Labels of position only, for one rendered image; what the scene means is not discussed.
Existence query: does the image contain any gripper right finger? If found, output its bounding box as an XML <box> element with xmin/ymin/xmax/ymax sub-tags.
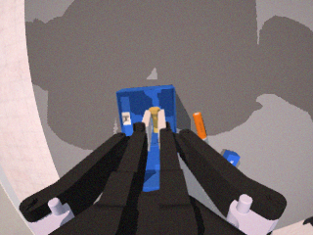
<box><xmin>157</xmin><ymin>110</ymin><xmax>287</xmax><ymax>235</ymax></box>

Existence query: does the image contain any blue rack of bins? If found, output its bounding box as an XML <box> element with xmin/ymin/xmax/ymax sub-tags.
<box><xmin>115</xmin><ymin>85</ymin><xmax>177</xmax><ymax>192</ymax></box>

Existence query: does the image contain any yellow bolt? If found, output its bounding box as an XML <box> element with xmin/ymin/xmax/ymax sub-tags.
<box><xmin>149</xmin><ymin>107</ymin><xmax>160</xmax><ymax>133</ymax></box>

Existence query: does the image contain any orange battery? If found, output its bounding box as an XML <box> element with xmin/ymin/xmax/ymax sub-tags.
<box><xmin>193</xmin><ymin>113</ymin><xmax>206</xmax><ymax>140</ymax></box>

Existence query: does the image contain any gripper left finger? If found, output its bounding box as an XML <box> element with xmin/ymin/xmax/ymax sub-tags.
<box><xmin>19</xmin><ymin>111</ymin><xmax>153</xmax><ymax>235</ymax></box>

